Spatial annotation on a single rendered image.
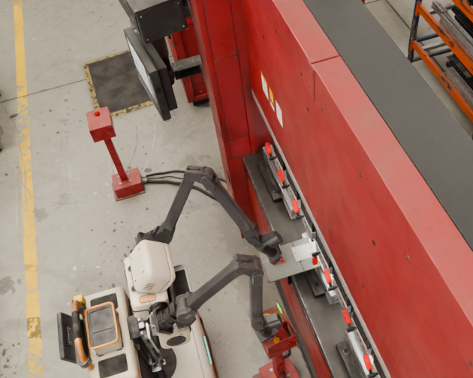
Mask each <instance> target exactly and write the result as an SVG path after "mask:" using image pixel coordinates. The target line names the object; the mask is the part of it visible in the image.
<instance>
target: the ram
mask: <svg viewBox="0 0 473 378"><path fill-rule="evenodd" d="M241 6H242V12H243V24H244V30H245V36H246V48H247V55H248V61H249V73H250V79H251V85H252V91H253V92H254V94H255V97H256V98H257V100H258V103H259V105H260V107H261V109H262V111H263V113H264V115H265V117H266V119H267V122H268V124H269V126H270V128H271V130H272V132H273V134H274V136H275V138H276V140H277V143H278V144H279V147H280V149H281V150H282V153H283V155H284V156H285V159H286V161H287V163H288V166H289V167H290V169H291V172H292V173H293V175H294V178H295V179H296V181H297V184H298V186H299V188H300V190H301V192H302V194H303V196H304V198H305V200H306V202H307V205H308V207H309V209H310V211H311V213H312V215H313V217H314V219H315V221H316V223H317V225H318V228H319V230H320V231H321V234H322V236H323V237H324V240H325V242H326V243H327V246H328V248H329V250H330V252H331V254H332V256H333V258H334V260H335V262H336V264H337V267H338V269H339V271H340V273H341V275H342V277H343V279H344V281H345V283H346V285H347V288H348V290H349V292H350V294H351V296H352V298H353V300H354V302H355V304H356V306H357V309H358V310H359V312H360V315H361V316H362V318H363V321H364V322H365V324H366V327H367V329H368V331H369V333H370V335H371V337H372V339H373V341H374V343H375V345H376V347H377V350H378V352H379V354H380V356H381V358H382V360H383V362H384V364H385V366H386V368H387V371H388V373H389V375H390V377H391V378H473V373H472V372H471V370H470V368H469V366H468V365H467V363H466V361H465V359H464V358H463V356H462V354H461V352H460V351H459V349H458V347H457V346H456V344H455V342H454V341H453V338H452V337H451V336H450V333H449V332H448V330H447V329H446V327H445V325H444V323H443V322H442V320H441V318H440V316H439V315H438V313H437V311H436V309H435V308H434V306H433V304H432V302H431V301H430V300H429V297H428V295H427V294H426V292H425V291H424V289H423V287H422V286H421V284H420V281H419V280H418V279H417V277H416V275H415V273H414V272H413V270H412V268H411V266H410V265H409V263H408V261H407V259H406V258H405V256H404V254H403V252H402V251H401V249H400V248H399V245H398V244H397V243H396V240H395V239H394V237H393V235H392V234H391V232H390V230H389V229H388V227H387V225H386V223H385V222H384V220H383V218H382V216H381V215H380V213H379V211H378V210H377V208H376V206H375V204H374V202H373V201H372V199H371V197H370V196H369V194H368V192H367V191H366V189H365V187H364V186H363V183H362V182H361V180H360V178H359V177H358V175H357V174H356V172H355V170H354V168H353V167H352V165H351V163H350V161H349V159H348V158H347V156H346V154H345V153H344V151H343V150H342V147H341V146H340V144H339V142H338V140H337V139H336V137H335V136H334V134H333V132H332V131H331V129H330V126H329V125H328V123H327V122H326V120H325V118H324V117H323V115H322V113H321V111H320V110H319V108H318V106H317V104H316V102H314V100H313V99H312V96H311V95H310V94H309V91H308V89H307V88H306V85H305V84H304V82H303V80H302V79H301V77H300V75H299V74H298V72H297V70H296V68H295V67H294V65H293V63H292V61H291V60H290V58H289V56H288V54H287V53H286V51H285V49H284V47H283V46H282V44H281V42H280V41H279V39H278V37H277V36H276V33H275V32H274V31H273V28H272V27H271V25H270V23H269V22H268V20H267V18H266V17H265V15H264V13H263V11H262V10H261V8H260V6H259V4H258V3H257V1H256V0H241ZM261 72H262V74H263V75H264V78H265V80H266V81H267V93H268V98H267V96H266V94H265V93H264V90H263V86H262V78H261ZM270 89H271V91H272V93H273V102H272V100H271V98H270ZM252 97H253V98H254V95H253V94H252ZM254 100H255V98H254ZM270 101H271V102H272V104H273V106H274V110H273V108H272V106H271V103H270ZM276 101H277V103H278V105H279V107H280V109H281V111H282V124H283V128H282V126H281V124H280V122H279V120H278V118H277V114H276ZM255 103H256V104H257V102H256V100H255ZM257 106H258V104H257ZM258 109H259V111H260V113H261V115H262V112H261V110H260V108H259V106H258ZM262 117H263V115H262ZM263 119H264V117H263ZM264 121H265V119H264ZM265 124H266V126H267V128H268V130H269V132H270V134H271V131H270V129H269V127H268V125H267V123H266V121H265ZM271 136H272V138H273V135H272V134H271ZM273 141H274V143H275V144H276V141H275V140H274V138H273ZM276 147H277V149H278V150H279V147H278V146H277V144H276ZM279 153H280V155H281V157H282V154H281V152H280V151H279ZM282 160H283V161H284V163H285V160H284V158H283V157H282ZM285 166H286V167H287V169H288V166H287V164H286V163H285ZM288 172H289V174H290V176H291V178H292V180H293V182H294V184H295V186H296V188H297V185H296V183H295V181H294V179H293V177H292V175H291V173H290V171H289V169H288ZM297 191H298V193H299V195H300V197H301V199H302V201H303V203H304V206H305V207H306V204H305V202H304V200H303V198H302V196H301V194H300V192H299V190H298V188H297ZM306 210H307V212H308V213H309V210H308V209H307V207H306ZM309 216H310V218H311V219H312V216H311V215H310V213H309ZM312 223H313V224H314V226H315V229H316V230H317V232H318V234H319V236H320V239H321V241H322V243H323V245H324V247H325V249H326V251H327V254H328V256H329V258H330V260H331V262H332V264H333V266H334V268H335V270H336V273H337V275H338V276H339V273H338V271H337V269H336V267H335V265H334V263H333V261H332V259H331V256H330V254H329V252H328V250H327V248H326V246H325V244H324V242H323V239H322V237H321V235H320V233H319V231H318V229H317V227H316V225H315V223H314V221H313V219H312ZM339 279H340V281H341V282H342V279H341V278H340V276H339ZM342 285H343V287H344V289H345V291H346V293H347V295H348V297H349V299H350V301H351V304H352V306H353V308H354V310H355V312H356V314H357V316H358V318H359V321H360V323H361V325H362V327H363V329H364V331H365V333H366V336H367V337H368V339H369V342H370V343H371V345H372V348H373V349H374V352H375V354H376V356H377V358H378V360H379V362H380V364H381V366H382V369H383V371H384V373H385V375H386V377H387V378H389V377H388V375H387V373H386V371H385V369H384V367H383V364H382V363H381V360H380V358H379V357H378V354H377V352H376V351H375V348H374V346H373V344H372V342H371V340H370V338H369V336H368V334H367V332H366V329H365V327H364V325H363V323H362V321H361V319H360V317H359V315H358V313H357V310H356V308H355V306H354V304H353V302H352V300H351V298H350V296H349V294H348V291H347V290H346V288H345V285H344V284H343V282H342Z"/></svg>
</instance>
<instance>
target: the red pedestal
mask: <svg viewBox="0 0 473 378"><path fill-rule="evenodd" d="M86 117H87V122H88V126H89V132H90V134H91V136H92V138H93V141H94V143H96V142H99V141H102V140H103V141H104V142H105V145H106V147H107V149H108V152H109V153H110V156H111V158H112V160H113V162H114V165H115V167H116V170H117V172H118V173H116V174H113V175H111V176H112V180H113V183H112V187H113V193H114V197H115V201H116V202H117V201H120V200H124V199H127V198H130V197H135V196H137V195H140V194H144V193H145V188H144V185H143V181H142V178H141V174H140V171H139V169H138V167H136V168H133V169H129V170H126V171H125V170H124V167H123V165H122V162H121V160H120V159H119V156H118V153H117V151H116V148H115V146H114V144H113V141H112V140H111V138H112V137H116V132H115V128H114V124H113V119H112V116H111V114H110V111H109V109H108V107H107V106H106V107H103V108H100V109H95V110H93V111H89V112H86Z"/></svg>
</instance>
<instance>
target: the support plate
mask: <svg viewBox="0 0 473 378"><path fill-rule="evenodd" d="M292 243H293V244H292ZM292 243H288V244H284V245H281V246H279V247H280V249H281V251H282V254H281V255H283V257H284V258H285V261H286V262H285V263H280V264H277V265H273V264H271V263H270V261H269V259H268V257H267V255H265V254H263V253H261V252H260V253H259V254H260V257H261V260H262V262H263V264H264V268H265V270H266V273H267V276H268V278H269V280H270V283H272V282H274V281H278V280H281V279H283V278H287V277H290V276H293V275H297V274H299V273H302V272H306V271H308V270H311V269H315V268H317V267H320V264H319V262H318V264H317V265H313V264H312V257H311V258H308V259H303V260H300V261H302V262H301V263H302V265H301V264H300V261H297V262H295V260H294V256H293V254H292V252H291V248H293V245H294V247H296V246H299V245H304V244H307V243H310V242H309V240H308V238H302V239H300V240H297V241H293V242H292ZM302 266H303V267H302ZM303 268H304V270H305V271H303Z"/></svg>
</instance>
